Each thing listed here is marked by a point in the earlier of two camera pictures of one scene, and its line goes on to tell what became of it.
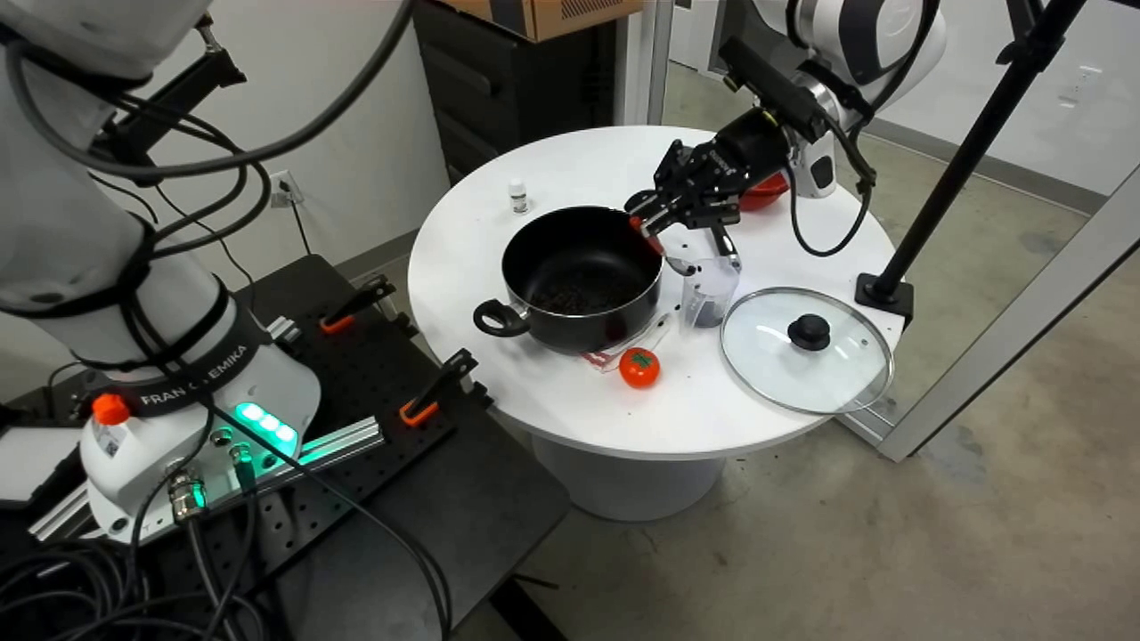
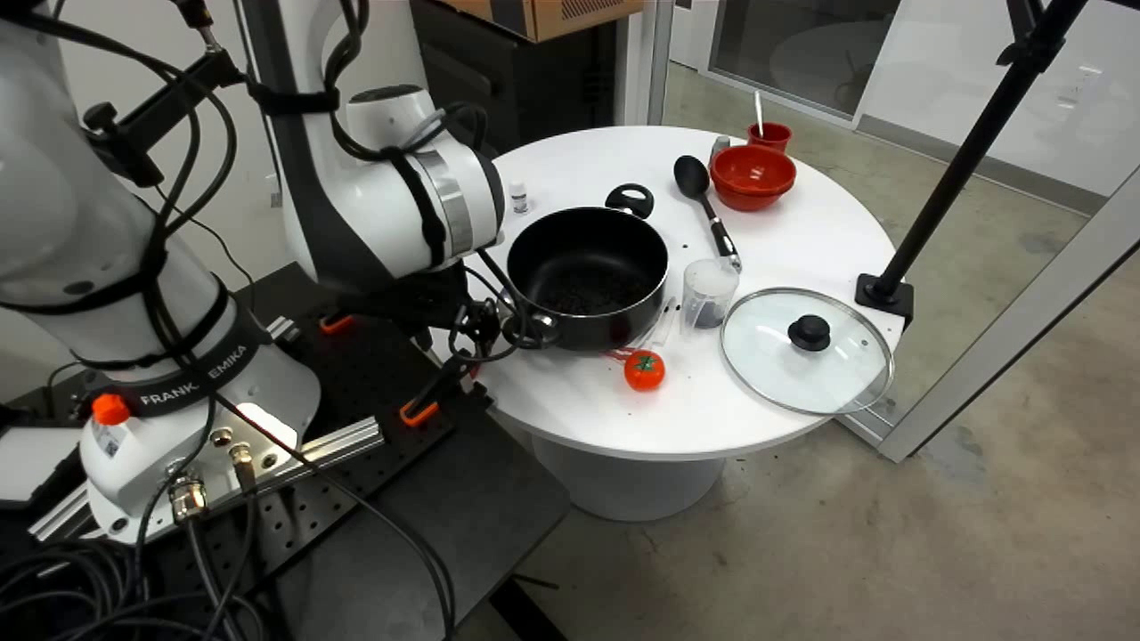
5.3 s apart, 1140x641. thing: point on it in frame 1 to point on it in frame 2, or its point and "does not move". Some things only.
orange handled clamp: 426,406 does not move
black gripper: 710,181 to 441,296
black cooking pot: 578,281 does not move
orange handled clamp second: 350,316 does not move
